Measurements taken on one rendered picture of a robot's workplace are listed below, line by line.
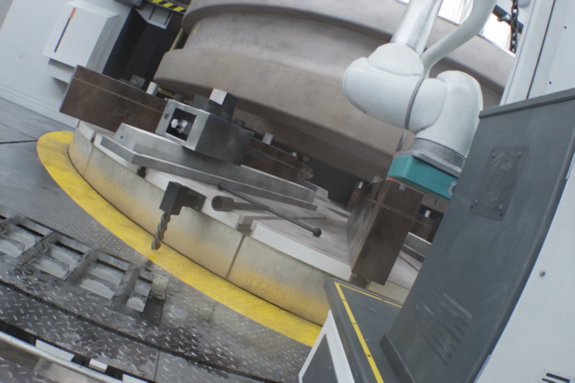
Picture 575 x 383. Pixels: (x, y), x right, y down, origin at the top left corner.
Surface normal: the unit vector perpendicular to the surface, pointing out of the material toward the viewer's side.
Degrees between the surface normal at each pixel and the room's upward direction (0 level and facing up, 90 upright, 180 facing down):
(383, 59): 77
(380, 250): 90
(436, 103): 89
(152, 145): 72
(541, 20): 90
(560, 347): 90
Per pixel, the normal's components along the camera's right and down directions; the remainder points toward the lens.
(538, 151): -0.92, -0.39
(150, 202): -0.45, -0.14
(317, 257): -0.19, -0.02
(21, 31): 0.18, 0.14
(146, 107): 0.54, 0.29
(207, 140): 0.79, 0.37
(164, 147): 0.87, 0.06
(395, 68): -0.20, -0.29
